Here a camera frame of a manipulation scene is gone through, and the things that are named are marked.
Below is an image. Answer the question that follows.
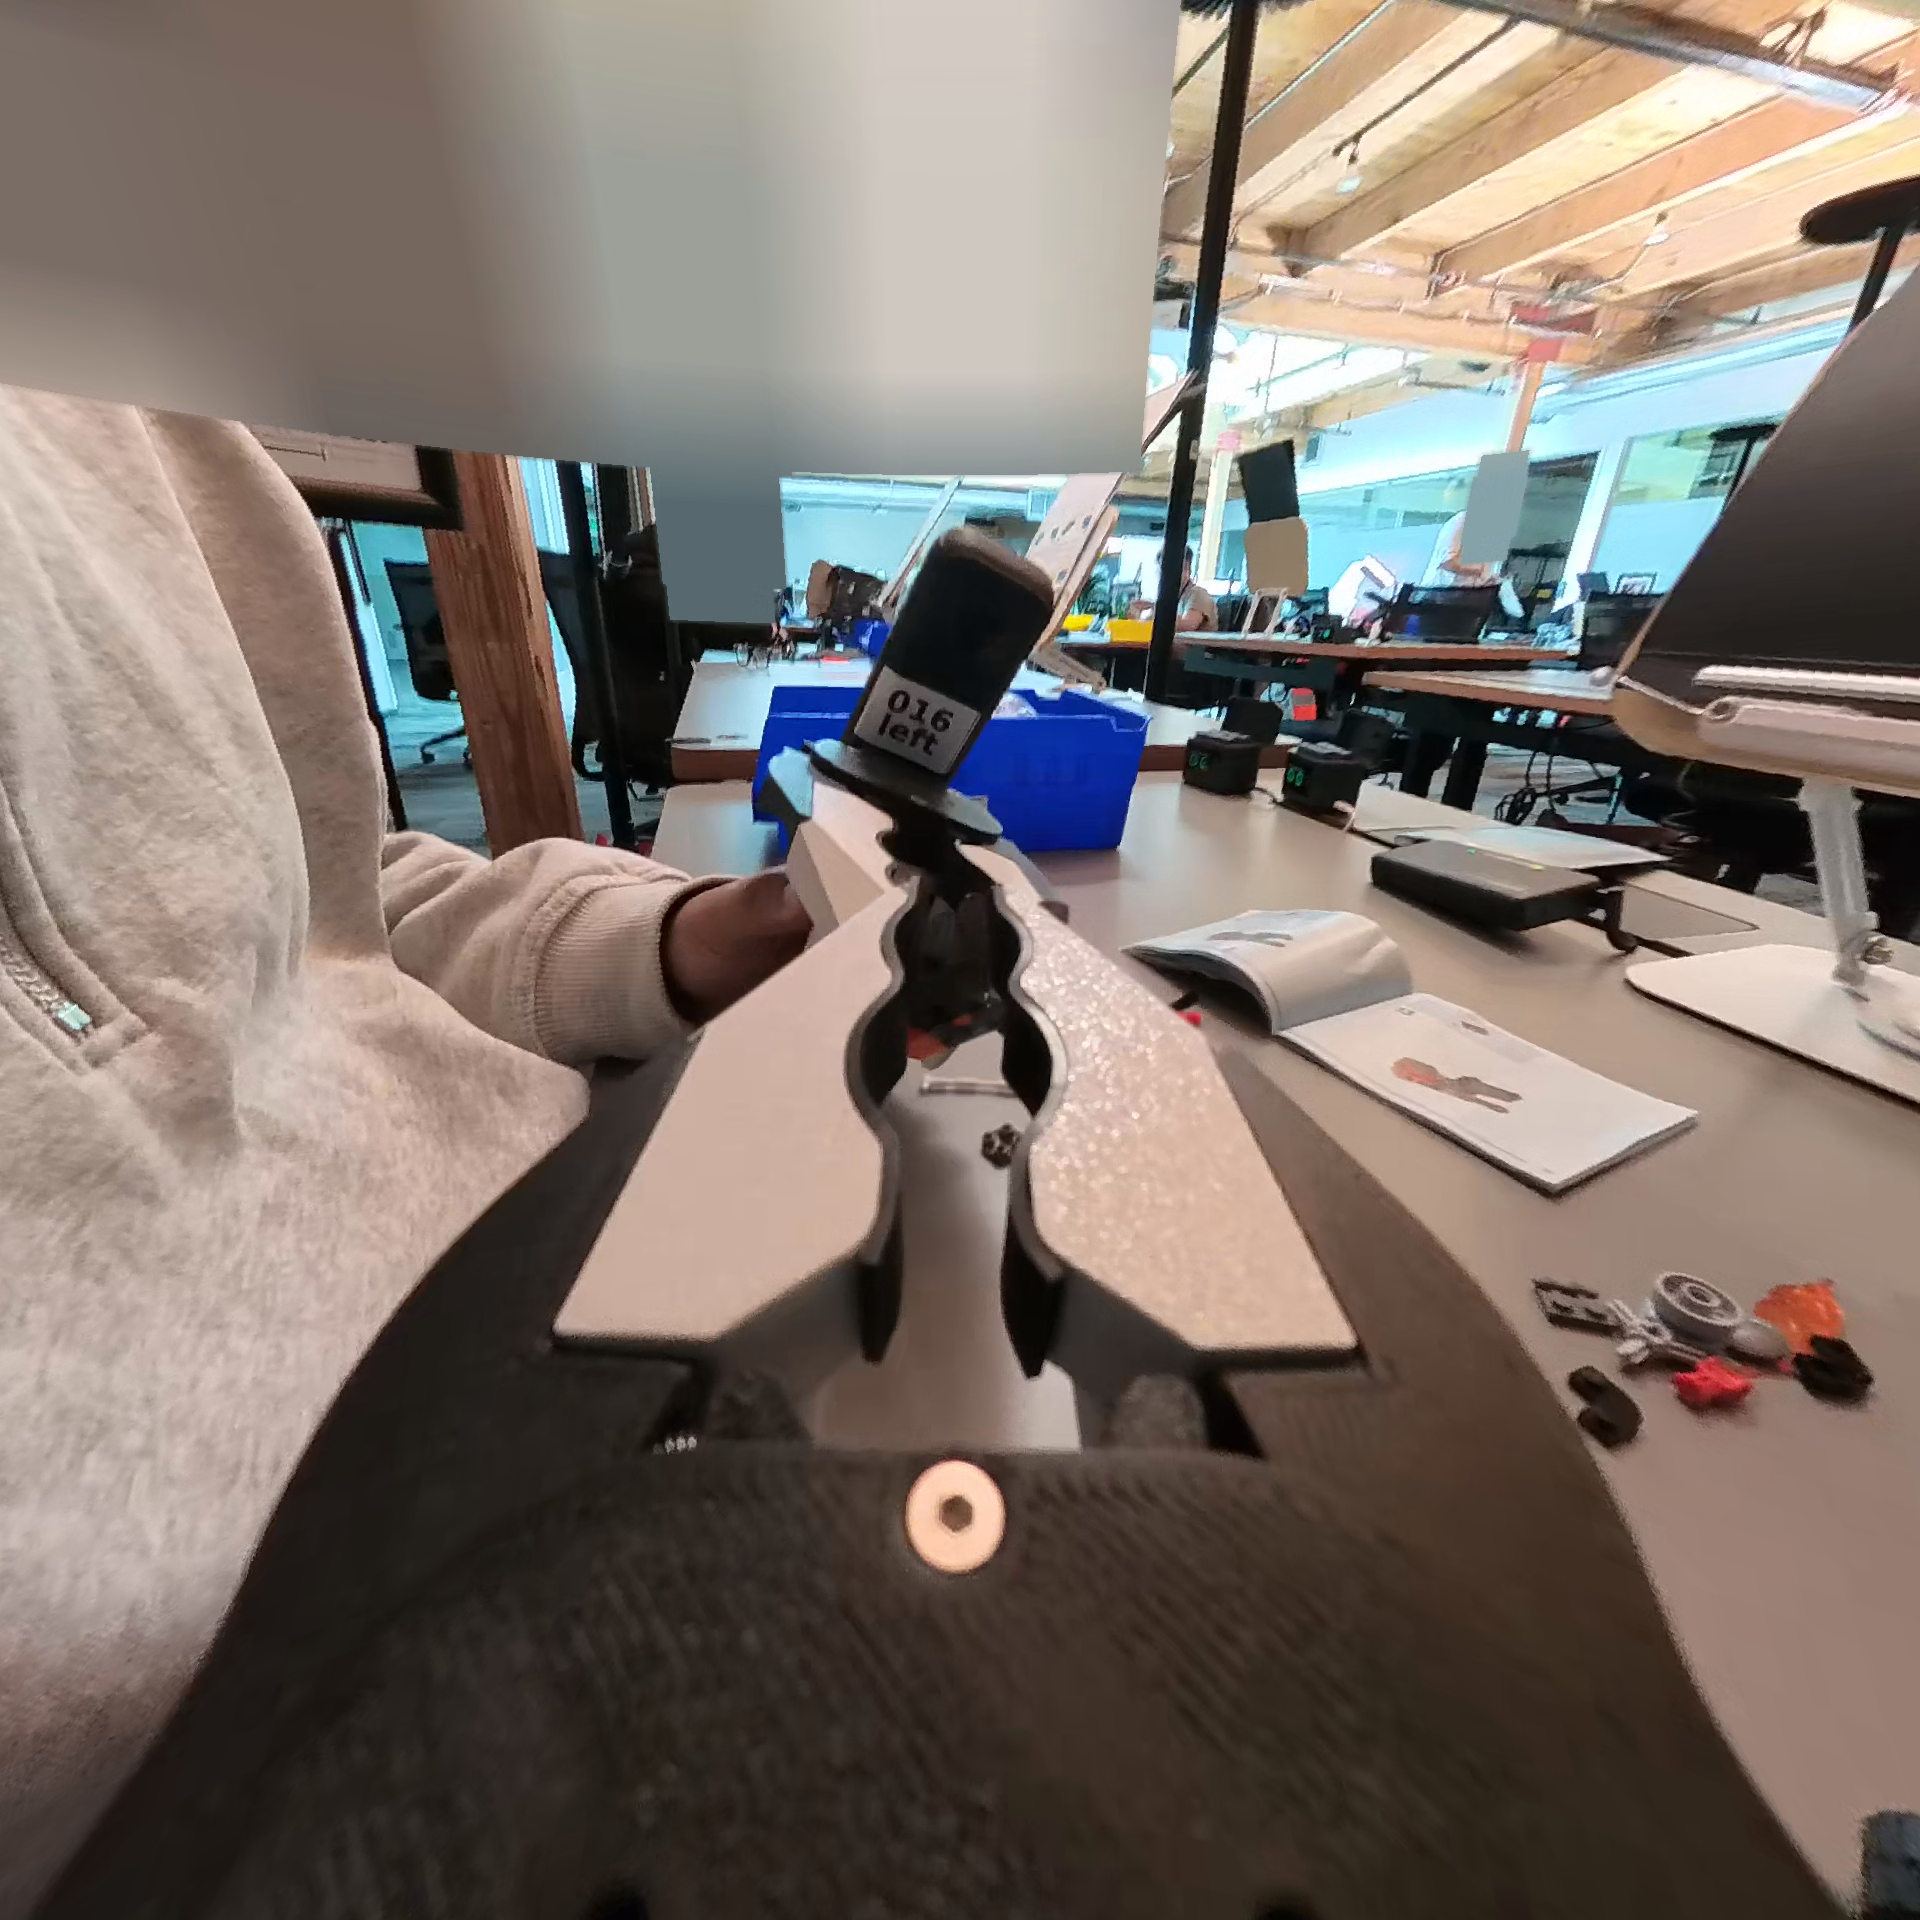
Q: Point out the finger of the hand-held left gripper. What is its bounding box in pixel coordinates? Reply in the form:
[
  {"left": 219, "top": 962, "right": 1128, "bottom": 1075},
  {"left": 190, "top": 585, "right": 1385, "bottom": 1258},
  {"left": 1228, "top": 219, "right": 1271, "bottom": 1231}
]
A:
[
  {"left": 961, "top": 843, "right": 1072, "bottom": 928},
  {"left": 784, "top": 780, "right": 906, "bottom": 959}
]

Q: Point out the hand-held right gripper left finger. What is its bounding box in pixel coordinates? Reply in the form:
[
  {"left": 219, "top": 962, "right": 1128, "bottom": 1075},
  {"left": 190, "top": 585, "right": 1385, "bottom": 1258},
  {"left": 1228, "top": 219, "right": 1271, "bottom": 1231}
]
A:
[{"left": 551, "top": 882, "right": 923, "bottom": 1365}]

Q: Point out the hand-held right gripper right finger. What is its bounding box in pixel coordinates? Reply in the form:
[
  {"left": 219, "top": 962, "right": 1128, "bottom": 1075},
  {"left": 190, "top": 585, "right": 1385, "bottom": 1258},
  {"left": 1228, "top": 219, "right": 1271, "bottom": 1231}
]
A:
[{"left": 996, "top": 882, "right": 1369, "bottom": 1376}]

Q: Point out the black and red lego assembly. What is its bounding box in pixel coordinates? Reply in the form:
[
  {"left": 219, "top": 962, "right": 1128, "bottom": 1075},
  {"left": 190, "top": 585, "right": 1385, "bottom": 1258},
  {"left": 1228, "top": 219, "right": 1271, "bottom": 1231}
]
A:
[{"left": 900, "top": 884, "right": 1010, "bottom": 1060}]

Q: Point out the person's left forearm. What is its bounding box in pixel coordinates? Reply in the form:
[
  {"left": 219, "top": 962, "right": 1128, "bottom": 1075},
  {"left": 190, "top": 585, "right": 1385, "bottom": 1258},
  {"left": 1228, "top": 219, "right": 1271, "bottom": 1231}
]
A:
[{"left": 382, "top": 832, "right": 702, "bottom": 1073}]

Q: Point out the lego instruction booklet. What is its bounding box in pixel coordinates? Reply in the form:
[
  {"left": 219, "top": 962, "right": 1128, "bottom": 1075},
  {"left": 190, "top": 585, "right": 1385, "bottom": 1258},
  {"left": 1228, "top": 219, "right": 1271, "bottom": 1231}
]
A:
[{"left": 1123, "top": 911, "right": 1702, "bottom": 1195}]

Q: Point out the orange lego flame piece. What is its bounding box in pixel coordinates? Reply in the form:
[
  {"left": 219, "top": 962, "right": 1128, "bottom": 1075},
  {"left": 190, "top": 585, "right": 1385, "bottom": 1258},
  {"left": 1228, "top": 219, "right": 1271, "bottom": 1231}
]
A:
[{"left": 1754, "top": 1276, "right": 1849, "bottom": 1353}]

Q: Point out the person's left hand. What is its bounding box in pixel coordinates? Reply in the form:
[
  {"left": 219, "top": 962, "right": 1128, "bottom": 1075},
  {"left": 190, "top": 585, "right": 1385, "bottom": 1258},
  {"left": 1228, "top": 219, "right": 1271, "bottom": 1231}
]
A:
[{"left": 665, "top": 867, "right": 824, "bottom": 1033}]

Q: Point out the blue plastic bin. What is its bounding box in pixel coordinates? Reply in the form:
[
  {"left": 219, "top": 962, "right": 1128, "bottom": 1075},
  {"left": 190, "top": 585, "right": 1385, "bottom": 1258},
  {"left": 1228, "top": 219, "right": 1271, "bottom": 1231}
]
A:
[{"left": 758, "top": 681, "right": 1153, "bottom": 855}]

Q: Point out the cardboard display board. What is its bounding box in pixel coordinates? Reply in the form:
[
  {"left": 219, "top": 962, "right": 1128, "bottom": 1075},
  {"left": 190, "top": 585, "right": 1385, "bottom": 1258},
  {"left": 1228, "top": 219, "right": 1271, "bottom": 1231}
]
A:
[{"left": 1031, "top": 474, "right": 1124, "bottom": 619}]

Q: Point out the black metal pole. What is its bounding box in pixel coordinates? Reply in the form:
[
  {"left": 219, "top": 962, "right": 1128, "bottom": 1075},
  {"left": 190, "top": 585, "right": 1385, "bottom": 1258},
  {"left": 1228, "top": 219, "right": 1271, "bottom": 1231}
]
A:
[{"left": 1146, "top": 0, "right": 1264, "bottom": 709}]

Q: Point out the wooden office desk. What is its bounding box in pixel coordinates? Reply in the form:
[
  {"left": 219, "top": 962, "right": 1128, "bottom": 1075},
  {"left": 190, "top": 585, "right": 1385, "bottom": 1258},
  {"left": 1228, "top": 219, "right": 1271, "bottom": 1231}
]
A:
[{"left": 1175, "top": 629, "right": 1579, "bottom": 675}]

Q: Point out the black flat device box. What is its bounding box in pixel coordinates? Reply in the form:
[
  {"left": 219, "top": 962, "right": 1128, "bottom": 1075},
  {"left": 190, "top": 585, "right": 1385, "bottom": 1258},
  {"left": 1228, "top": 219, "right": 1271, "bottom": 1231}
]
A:
[{"left": 1372, "top": 840, "right": 1601, "bottom": 932}]

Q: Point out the person in grey hoodie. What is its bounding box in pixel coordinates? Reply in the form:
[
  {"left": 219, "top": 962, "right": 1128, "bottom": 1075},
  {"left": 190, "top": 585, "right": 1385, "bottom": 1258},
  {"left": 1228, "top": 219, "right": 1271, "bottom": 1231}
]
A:
[{"left": 0, "top": 383, "right": 601, "bottom": 1920}]

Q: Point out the black computer monitor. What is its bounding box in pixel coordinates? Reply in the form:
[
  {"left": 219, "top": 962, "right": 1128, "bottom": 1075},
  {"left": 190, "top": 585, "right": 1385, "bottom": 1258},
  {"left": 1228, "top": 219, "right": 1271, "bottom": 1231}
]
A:
[{"left": 1611, "top": 269, "right": 1920, "bottom": 797}]

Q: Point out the black floor lamp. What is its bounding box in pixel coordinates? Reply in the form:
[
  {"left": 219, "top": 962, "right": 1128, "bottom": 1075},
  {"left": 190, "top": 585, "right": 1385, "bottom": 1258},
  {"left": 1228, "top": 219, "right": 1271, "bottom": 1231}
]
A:
[{"left": 1800, "top": 189, "right": 1920, "bottom": 328}]

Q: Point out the wooden post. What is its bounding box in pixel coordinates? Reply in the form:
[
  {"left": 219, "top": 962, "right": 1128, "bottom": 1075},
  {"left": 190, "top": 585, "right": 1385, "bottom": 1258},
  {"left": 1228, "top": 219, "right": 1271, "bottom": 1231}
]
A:
[{"left": 425, "top": 451, "right": 587, "bottom": 858}]

